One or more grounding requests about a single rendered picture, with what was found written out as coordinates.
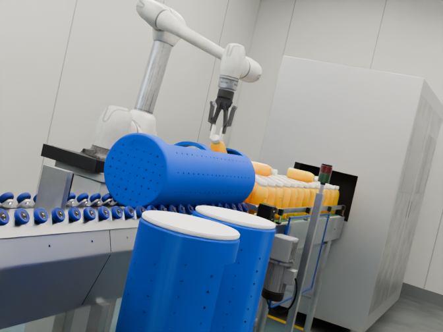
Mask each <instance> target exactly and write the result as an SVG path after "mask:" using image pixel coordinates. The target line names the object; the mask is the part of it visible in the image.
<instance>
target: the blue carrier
mask: <svg viewBox="0 0 443 332"><path fill-rule="evenodd" d="M189 146H195V147H197V148H199V149H195V148H187V147H189ZM226 150H227V153H220V152H213V151H212V150H211V149H210V148H209V147H208V146H205V145H204V144H200V143H196V142H188V141H186V142H179V143H176V144H174V145H170V144H167V143H166V142H164V141H163V140H162V139H161V138H159V137H157V136H154V135H151V134H145V133H140V132H135V133H131V134H127V135H125V136H123V137H122V138H120V139H118V141H116V143H114V145H112V147H111V149H110V150H109V152H108V154H107V157H106V159H105V164H104V179H105V184H106V186H107V189H108V191H109V193H110V194H111V196H112V197H113V199H114V200H115V201H116V202H118V203H119V204H121V205H122V206H125V207H126V206H131V207H132V208H133V209H136V207H137V206H142V207H144V209H146V208H147V207H148V206H150V205H152V206H154V207H155V208H157V207H158V206H159V205H163V206H164V207H165V208H167V206H168V205H173V206H174V207H175V208H176V207H177V206H178V205H179V204H181V205H182V206H183V207H184V208H185V206H186V205H187V204H190V205H191V206H192V207H193V206H194V205H195V204H198V205H200V206H201V205H202V204H206V205H207V206H209V205H210V204H214V205H215V206H216V205H217V204H221V205H222V206H223V205H224V204H228V206H229V205H230V204H234V205H235V204H237V203H239V204H240V203H241V202H243V201H244V200H246V199H247V198H248V197H249V195H250V194H251V192H252V190H253V188H254V184H255V170H254V166H253V164H252V162H251V160H250V159H249V158H248V157H247V156H246V155H245V154H244V153H243V152H240V151H239V150H234V149H230V148H226Z"/></svg>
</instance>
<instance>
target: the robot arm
mask: <svg viewBox="0 0 443 332"><path fill-rule="evenodd" d="M136 11H137V13H138V14H139V16H140V17H141V18H142V19H143V20H145V21H146V22H147V23H148V24H149V25H150V26H151V27H152V38H153V41H154V42H153V45H152V49H151V52H150V56H149V58H148V62H147V65H146V69H145V72H144V76H143V79H142V83H141V85H140V89H139V93H138V96H137V99H136V103H135V106H134V109H132V110H131V111H129V110H128V109H127V108H124V107H119V106H115V105H110V106H109V107H106V108H105V110H104V111H103V112H102V114H101V115H100V117H99V120H98V123H97V126H96V129H95V133H94V138H93V142H92V146H91V148H90V149H88V148H83V149H82V151H80V153H81V154H84V155H87V156H90V157H94V158H96V159H100V160H103V161H105V159H106V157H107V154H108V152H109V150H110V149H111V147H112V145H114V143H116V141H118V139H120V138H122V137H123V136H125V135H127V134H131V133H135V132H140V133H145V134H151V135H154V136H157V134H156V120H155V117H154V116H153V115H152V114H153V111H154V108H155V104H156V100H157V98H158V94H159V91H160V87H161V84H162V80H163V76H164V73H165V69H166V66H167V62H168V60H169V56H170V53H171V49H172V47H174V46H175V45H176V44H177V42H178V41H179V40H180V39H183V40H185V41H186V42H189V43H190V44H192V45H194V46H196V47H197V48H199V49H201V50H203V51H205V52H207V53H209V54H211V55H213V56H214V57H216V58H218V59H219V60H221V65H220V78H219V82H218V87H219V88H220V89H218V94H217V98H216V100H215V101H210V112H209V116H208V122H209V123H211V126H210V131H211V133H210V139H211V137H212V136H213V135H214V134H215V131H216V126H217V125H216V121H217V119H218V116H219V114H220V111H221V110H222V109H223V125H222V126H221V130H220V136H219V140H218V141H220V142H222V140H223V135H224V134H225V133H226V129H227V127H229V126H231V124H232V121H233V117H234V114H235V111H236V109H237V106H235V105H234V104H233V96H234V91H236V90H237V85H238V82H239V80H241V81H243V82H248V83H252V82H256V81H257V80H258V79H259V78H260V76H261V74H262V69H261V67H260V65H259V64H258V63H257V62H256V61H253V59H251V58H249V57H247V56H245V55H246V54H245V48H244V46H242V45H239V44H237V43H231V44H228V45H227V47H226V48H225V49H223V48H221V47H220V46H218V45H216V44H215V43H213V42H211V41H210V40H208V39H206V38H205V37H203V36H201V35H200V34H198V33H196V32H195V31H193V30H191V29H190V28H188V27H187V25H186V23H185V21H184V19H183V17H182V16H181V15H180V14H179V13H177V12H176V11H174V10H173V9H172V8H170V7H168V6H166V5H164V4H162V3H159V2H157V1H154V0H139V1H138V3H137V4H136ZM215 104H216V105H217V107H216V112H215V113H214V108H215ZM230 107H231V111H230V114H229V118H228V112H229V108H230ZM227 120H228V121H227Z"/></svg>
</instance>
